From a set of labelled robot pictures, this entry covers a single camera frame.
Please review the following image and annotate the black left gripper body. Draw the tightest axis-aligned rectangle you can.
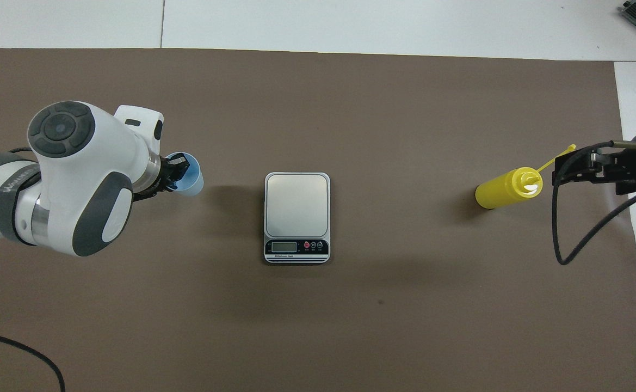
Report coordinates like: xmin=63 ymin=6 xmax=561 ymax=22
xmin=133 ymin=156 xmax=172 ymax=202

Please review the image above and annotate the light blue plastic cup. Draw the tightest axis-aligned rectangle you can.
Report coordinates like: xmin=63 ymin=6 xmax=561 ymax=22
xmin=164 ymin=152 xmax=205 ymax=197

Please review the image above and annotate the yellow squeeze bottle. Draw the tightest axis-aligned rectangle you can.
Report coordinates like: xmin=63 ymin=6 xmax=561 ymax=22
xmin=475 ymin=144 xmax=577 ymax=210

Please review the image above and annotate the silver digital kitchen scale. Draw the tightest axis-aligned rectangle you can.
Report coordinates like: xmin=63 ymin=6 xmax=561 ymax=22
xmin=264 ymin=172 xmax=331 ymax=265

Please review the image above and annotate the brown table mat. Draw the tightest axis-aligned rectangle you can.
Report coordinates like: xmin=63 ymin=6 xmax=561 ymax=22
xmin=0 ymin=48 xmax=636 ymax=392

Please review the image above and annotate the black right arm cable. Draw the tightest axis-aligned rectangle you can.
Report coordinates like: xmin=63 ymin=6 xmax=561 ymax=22
xmin=552 ymin=140 xmax=636 ymax=266

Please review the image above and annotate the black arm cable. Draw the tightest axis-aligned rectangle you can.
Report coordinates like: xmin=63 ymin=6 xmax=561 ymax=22
xmin=552 ymin=140 xmax=636 ymax=266
xmin=0 ymin=147 xmax=67 ymax=392

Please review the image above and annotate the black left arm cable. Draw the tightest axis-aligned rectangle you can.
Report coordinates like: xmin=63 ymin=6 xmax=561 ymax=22
xmin=0 ymin=147 xmax=67 ymax=392

